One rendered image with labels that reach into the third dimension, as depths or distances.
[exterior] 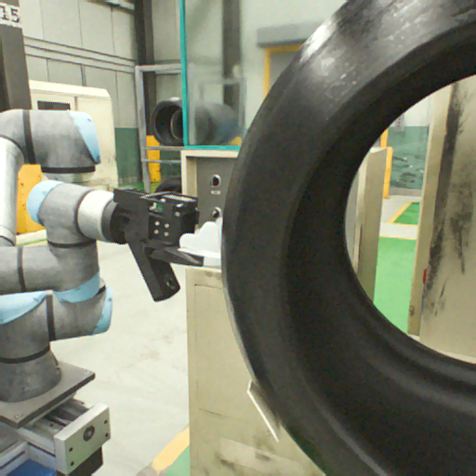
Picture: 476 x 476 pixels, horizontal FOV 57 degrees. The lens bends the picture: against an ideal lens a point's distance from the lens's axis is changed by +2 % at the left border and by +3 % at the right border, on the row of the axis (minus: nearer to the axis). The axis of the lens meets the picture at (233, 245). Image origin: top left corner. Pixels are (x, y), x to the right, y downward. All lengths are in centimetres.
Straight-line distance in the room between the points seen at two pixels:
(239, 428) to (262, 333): 114
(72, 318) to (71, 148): 39
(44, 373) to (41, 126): 57
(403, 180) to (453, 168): 911
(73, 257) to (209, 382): 91
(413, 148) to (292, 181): 945
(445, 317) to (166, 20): 1193
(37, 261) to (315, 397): 47
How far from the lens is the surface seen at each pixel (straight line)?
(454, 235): 81
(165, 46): 1240
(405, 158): 986
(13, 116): 105
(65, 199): 70
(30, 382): 117
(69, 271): 74
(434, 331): 86
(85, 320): 111
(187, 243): 58
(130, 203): 63
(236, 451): 164
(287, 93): 41
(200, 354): 151
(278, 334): 44
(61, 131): 103
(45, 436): 116
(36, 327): 112
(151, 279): 64
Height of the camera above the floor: 132
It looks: 15 degrees down
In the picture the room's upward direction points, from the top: straight up
